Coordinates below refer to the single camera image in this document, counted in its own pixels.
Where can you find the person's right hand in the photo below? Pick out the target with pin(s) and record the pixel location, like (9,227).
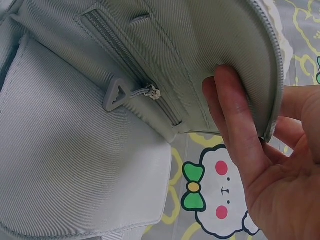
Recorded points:
(282,190)

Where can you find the person's right thumb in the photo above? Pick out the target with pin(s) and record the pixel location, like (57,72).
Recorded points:
(295,101)

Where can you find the person's right fingers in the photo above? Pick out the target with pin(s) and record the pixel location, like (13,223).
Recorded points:
(288,130)

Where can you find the grey bag with zipper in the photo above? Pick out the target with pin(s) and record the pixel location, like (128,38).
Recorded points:
(75,155)

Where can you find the grey triangular zipper pull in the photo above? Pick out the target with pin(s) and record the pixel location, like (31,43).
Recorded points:
(109,98)

